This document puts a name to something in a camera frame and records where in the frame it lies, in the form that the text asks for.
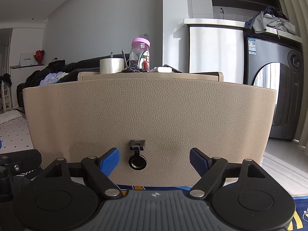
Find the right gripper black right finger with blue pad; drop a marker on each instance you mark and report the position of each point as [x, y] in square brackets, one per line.
[243, 196]

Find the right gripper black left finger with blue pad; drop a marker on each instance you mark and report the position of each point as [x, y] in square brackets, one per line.
[66, 196]

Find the beige leather drawer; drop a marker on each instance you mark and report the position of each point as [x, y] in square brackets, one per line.
[76, 120]

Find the beige leather nightstand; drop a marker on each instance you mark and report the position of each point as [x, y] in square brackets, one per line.
[84, 76]

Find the clear tape roll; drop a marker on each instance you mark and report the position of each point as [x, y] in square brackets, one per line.
[111, 65]

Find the grey front-load washing machine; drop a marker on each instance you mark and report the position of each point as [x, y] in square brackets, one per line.
[276, 63]

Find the bunch of keys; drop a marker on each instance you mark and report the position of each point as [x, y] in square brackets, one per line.
[130, 70]

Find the red flower bouquet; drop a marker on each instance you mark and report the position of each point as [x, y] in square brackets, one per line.
[39, 56]

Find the small white box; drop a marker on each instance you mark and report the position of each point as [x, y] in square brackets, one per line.
[161, 69]

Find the white counter cabinet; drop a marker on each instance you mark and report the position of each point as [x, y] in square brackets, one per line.
[218, 45]

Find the pink lid plastic jar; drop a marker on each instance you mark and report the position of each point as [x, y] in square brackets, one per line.
[139, 55]

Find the pile of grey clothes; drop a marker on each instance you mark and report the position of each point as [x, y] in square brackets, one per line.
[270, 17]

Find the chrome faucet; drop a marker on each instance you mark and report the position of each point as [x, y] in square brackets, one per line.
[223, 14]

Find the black drawer ring pull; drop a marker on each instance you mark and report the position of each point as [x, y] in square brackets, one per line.
[137, 161]

